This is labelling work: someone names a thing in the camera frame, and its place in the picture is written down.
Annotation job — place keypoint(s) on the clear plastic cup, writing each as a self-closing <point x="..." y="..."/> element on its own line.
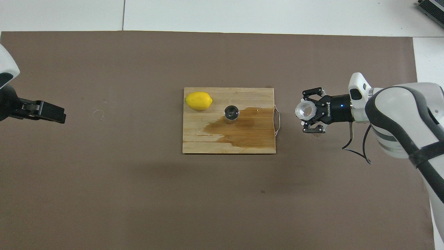
<point x="305" y="110"/>

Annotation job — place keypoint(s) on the wooden cutting board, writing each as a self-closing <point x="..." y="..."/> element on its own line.
<point x="208" y="142"/>

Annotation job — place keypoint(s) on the brown paper table mat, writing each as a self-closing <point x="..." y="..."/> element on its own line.
<point x="138" y="191"/>

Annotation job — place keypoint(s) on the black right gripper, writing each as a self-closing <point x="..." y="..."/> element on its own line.
<point x="336" y="109"/>

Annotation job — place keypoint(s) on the grey ribbed device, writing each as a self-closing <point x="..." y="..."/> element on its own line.
<point x="433" y="8"/>

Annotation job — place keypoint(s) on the steel double jigger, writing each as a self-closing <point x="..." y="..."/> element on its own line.
<point x="231" y="113"/>

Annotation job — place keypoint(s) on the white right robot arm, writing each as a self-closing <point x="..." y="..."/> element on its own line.
<point x="399" y="114"/>

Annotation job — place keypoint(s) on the yellow lemon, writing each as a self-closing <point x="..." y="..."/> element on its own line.
<point x="198" y="100"/>

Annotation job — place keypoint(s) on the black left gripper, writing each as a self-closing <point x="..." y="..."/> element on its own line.
<point x="8" y="104"/>

